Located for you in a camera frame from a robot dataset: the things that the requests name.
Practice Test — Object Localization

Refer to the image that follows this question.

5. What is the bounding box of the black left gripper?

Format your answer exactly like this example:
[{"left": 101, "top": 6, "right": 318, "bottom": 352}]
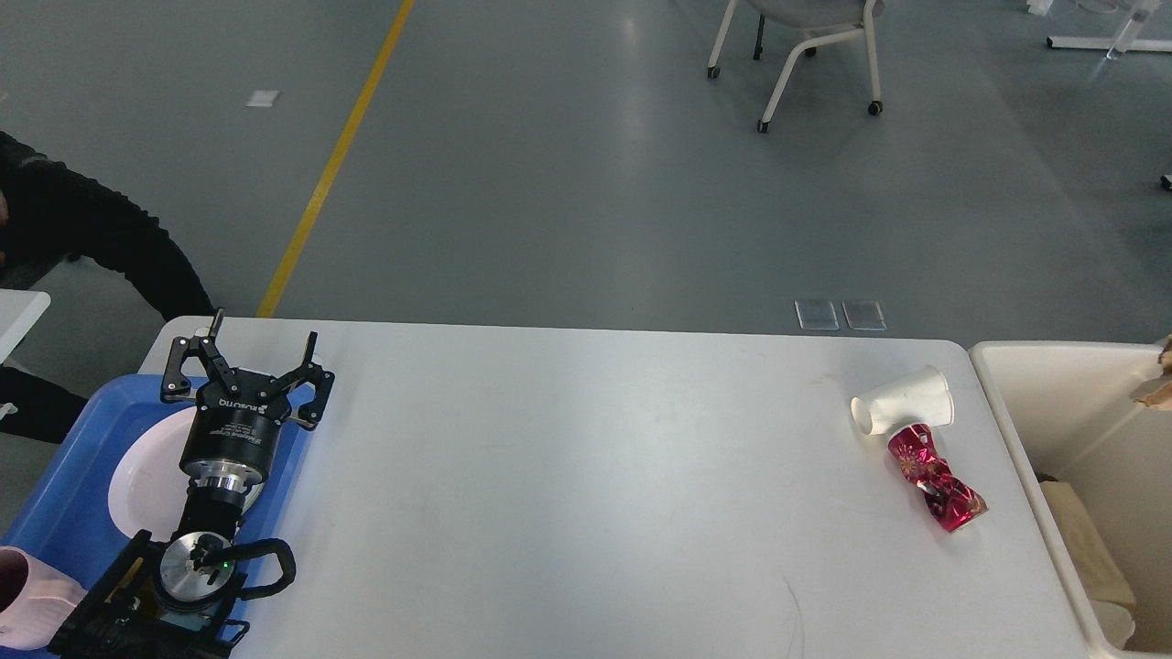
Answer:
[{"left": 161, "top": 310, "right": 336, "bottom": 491}]

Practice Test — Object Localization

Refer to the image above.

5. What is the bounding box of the pink plate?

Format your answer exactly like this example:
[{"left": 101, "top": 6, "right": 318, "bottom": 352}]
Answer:
[{"left": 107, "top": 403, "right": 266, "bottom": 539}]

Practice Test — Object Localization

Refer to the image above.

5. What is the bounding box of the crushed red can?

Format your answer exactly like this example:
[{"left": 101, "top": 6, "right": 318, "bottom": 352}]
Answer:
[{"left": 887, "top": 423, "right": 988, "bottom": 534}]

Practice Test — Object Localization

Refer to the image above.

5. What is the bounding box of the brown paper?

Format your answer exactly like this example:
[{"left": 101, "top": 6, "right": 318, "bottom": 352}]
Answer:
[{"left": 1132, "top": 335, "right": 1172, "bottom": 410}]

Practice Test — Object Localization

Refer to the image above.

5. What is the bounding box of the white paper cup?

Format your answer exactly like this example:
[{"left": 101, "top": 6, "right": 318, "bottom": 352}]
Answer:
[
  {"left": 1090, "top": 598, "right": 1137, "bottom": 650},
  {"left": 850, "top": 366, "right": 955, "bottom": 437}
]

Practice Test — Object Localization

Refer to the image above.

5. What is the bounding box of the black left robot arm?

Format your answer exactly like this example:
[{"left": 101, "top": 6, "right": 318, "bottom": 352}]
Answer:
[{"left": 48, "top": 312, "right": 335, "bottom": 658}]

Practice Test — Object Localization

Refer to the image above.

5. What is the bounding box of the white side table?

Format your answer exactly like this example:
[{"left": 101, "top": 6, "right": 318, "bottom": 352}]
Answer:
[{"left": 0, "top": 288, "right": 52, "bottom": 362}]

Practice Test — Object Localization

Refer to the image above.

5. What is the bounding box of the seated person in black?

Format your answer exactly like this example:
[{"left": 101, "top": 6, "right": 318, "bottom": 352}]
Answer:
[{"left": 0, "top": 133, "right": 216, "bottom": 444}]

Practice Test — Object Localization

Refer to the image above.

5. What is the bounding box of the pink mug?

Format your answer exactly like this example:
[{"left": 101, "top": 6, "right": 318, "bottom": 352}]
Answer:
[{"left": 1, "top": 546, "right": 87, "bottom": 651}]

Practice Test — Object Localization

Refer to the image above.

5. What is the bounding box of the metal floor plate left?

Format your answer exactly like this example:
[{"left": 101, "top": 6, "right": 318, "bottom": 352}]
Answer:
[{"left": 793, "top": 299, "right": 841, "bottom": 332}]

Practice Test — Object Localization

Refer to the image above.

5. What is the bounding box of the metal floor plate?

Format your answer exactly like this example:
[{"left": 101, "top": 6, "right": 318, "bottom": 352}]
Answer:
[
  {"left": 841, "top": 300, "right": 887, "bottom": 332},
  {"left": 793, "top": 299, "right": 841, "bottom": 332}
]

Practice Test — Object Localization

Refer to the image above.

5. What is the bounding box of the metal floor plate right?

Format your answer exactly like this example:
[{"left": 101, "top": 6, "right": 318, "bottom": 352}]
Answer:
[{"left": 841, "top": 300, "right": 887, "bottom": 332}]

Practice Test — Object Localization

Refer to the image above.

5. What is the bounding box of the white paper cup lying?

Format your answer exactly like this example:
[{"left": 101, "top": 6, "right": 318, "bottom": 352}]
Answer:
[{"left": 850, "top": 366, "right": 955, "bottom": 437}]

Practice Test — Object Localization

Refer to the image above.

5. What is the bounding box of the white rolling chair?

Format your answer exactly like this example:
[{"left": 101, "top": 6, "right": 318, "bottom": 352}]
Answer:
[{"left": 747, "top": 1, "right": 884, "bottom": 134}]

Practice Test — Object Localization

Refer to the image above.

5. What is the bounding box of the beige plastic bin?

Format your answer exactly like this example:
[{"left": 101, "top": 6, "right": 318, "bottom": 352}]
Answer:
[{"left": 970, "top": 341, "right": 1171, "bottom": 658}]

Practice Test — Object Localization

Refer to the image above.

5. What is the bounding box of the white floor stand base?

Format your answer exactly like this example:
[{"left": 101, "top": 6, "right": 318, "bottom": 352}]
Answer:
[{"left": 1022, "top": 1, "right": 1171, "bottom": 61}]

